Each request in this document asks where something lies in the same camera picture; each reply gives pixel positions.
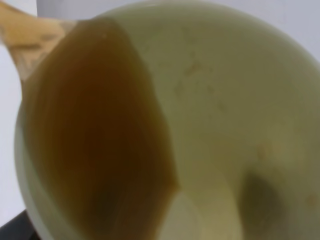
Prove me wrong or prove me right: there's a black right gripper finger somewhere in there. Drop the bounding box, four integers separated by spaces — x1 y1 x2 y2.
0 210 41 240

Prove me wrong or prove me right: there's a pale green plastic cup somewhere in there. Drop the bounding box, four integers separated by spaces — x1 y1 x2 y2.
10 1 320 240

